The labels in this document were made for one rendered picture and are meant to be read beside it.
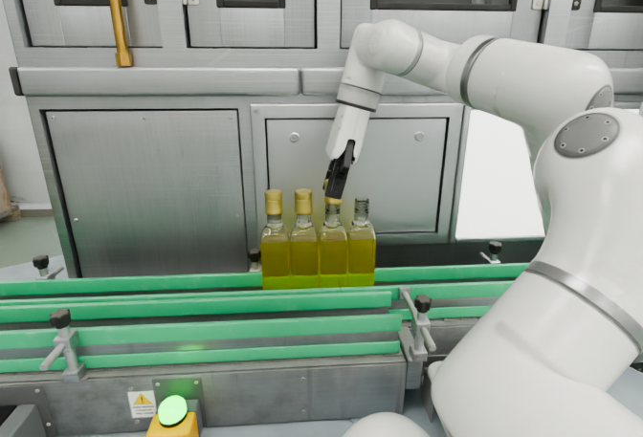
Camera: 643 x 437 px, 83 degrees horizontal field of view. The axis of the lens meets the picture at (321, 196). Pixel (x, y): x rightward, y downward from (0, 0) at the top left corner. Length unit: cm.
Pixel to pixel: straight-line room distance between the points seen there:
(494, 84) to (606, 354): 28
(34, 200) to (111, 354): 410
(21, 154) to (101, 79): 387
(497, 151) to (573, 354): 69
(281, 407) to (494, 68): 65
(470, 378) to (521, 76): 29
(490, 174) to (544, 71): 54
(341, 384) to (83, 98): 78
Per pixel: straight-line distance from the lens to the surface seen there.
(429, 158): 88
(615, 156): 32
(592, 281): 30
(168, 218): 95
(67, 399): 85
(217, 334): 70
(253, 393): 76
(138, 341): 75
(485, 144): 92
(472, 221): 97
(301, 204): 70
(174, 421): 74
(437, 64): 63
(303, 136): 82
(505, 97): 45
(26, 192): 484
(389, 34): 57
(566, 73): 42
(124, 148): 94
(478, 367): 29
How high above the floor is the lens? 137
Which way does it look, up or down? 18 degrees down
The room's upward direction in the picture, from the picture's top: straight up
